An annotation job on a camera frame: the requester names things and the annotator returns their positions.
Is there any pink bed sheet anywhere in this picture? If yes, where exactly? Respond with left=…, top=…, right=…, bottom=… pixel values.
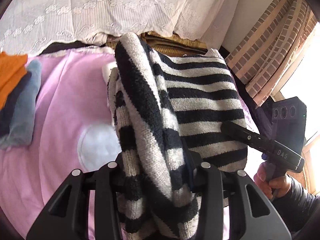
left=0, top=47, right=260, bottom=240

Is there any black cloth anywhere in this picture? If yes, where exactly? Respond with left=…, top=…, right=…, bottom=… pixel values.
left=41, top=41, right=100, bottom=55

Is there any person's right hand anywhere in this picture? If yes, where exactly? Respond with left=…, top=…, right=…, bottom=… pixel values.
left=254, top=163, right=297, bottom=199

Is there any brick pattern curtain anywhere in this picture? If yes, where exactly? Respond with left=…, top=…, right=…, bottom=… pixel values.
left=224, top=0, right=318, bottom=107

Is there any black and grey striped sweater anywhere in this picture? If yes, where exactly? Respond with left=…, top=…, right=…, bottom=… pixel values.
left=107, top=32, right=248, bottom=239

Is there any folded navy garment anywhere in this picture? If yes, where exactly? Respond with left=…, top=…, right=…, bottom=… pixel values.
left=0, top=71, right=33, bottom=137

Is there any folded light blue fleece garment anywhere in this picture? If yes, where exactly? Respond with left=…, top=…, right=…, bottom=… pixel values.
left=0, top=59, right=42, bottom=150

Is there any folded orange garment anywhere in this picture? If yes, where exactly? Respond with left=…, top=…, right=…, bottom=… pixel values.
left=0, top=52, right=28, bottom=109

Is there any person's right forearm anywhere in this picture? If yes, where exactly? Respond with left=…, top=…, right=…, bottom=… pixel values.
left=272, top=180, right=320, bottom=234

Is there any window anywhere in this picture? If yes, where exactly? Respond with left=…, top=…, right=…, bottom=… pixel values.
left=271, top=21, right=320, bottom=195

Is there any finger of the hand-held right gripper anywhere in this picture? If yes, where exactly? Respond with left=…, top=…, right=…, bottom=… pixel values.
left=221, top=121, right=274, bottom=153

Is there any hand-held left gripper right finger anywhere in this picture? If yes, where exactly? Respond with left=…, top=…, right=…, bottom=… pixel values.
left=182, top=141, right=292, bottom=240

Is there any stack of woven mats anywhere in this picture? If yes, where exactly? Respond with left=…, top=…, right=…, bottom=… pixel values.
left=106, top=31, right=208, bottom=57

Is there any white lace cloth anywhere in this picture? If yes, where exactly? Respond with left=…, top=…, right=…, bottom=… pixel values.
left=0, top=0, right=250, bottom=55

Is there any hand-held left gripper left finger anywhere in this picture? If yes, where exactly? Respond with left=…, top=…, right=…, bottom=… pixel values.
left=26, top=152, right=125, bottom=240

